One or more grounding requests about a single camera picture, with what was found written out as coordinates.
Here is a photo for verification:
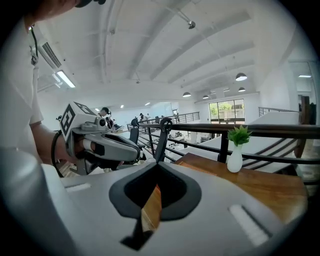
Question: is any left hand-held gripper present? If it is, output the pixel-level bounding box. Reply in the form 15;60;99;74
59;101;141;176

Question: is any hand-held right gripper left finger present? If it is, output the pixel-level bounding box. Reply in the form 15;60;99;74
61;161;158;256

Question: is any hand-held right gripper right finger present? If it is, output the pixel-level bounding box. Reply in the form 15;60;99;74
151;161;287;256

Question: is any person's left forearm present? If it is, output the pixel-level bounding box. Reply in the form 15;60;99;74
29;122;76;165

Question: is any person's left hand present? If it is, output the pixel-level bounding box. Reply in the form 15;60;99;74
74;138;96;161

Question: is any black high-back office chair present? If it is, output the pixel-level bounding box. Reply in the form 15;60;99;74
153;117;174;164
129;117;146;151

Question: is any white vase with green plant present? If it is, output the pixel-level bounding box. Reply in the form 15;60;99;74
226;124;253;174

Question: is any black balcony railing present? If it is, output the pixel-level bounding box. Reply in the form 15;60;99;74
139;111;201;126

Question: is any dark curved metal railing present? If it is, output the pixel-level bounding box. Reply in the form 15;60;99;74
127;122;320;186

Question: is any rectangular ceiling light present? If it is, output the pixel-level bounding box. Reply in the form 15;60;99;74
55;70;76;89

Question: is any large glass window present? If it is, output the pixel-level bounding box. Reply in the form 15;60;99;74
209;98;245;125

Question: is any ceiling air conditioner vent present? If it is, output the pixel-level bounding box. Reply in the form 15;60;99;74
37;40;63;70

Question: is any black stairwell railing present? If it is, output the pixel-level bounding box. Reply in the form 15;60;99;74
258;106;301;118

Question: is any person's white shirt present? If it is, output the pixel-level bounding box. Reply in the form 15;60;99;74
0;17;45;161

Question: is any left hand-held gripper camera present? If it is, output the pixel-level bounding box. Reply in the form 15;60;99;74
79;116;109;132

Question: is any black looped cable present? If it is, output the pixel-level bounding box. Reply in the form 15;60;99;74
50;129;66;179

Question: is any black neck cord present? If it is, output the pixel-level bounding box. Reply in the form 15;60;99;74
28;24;40;66

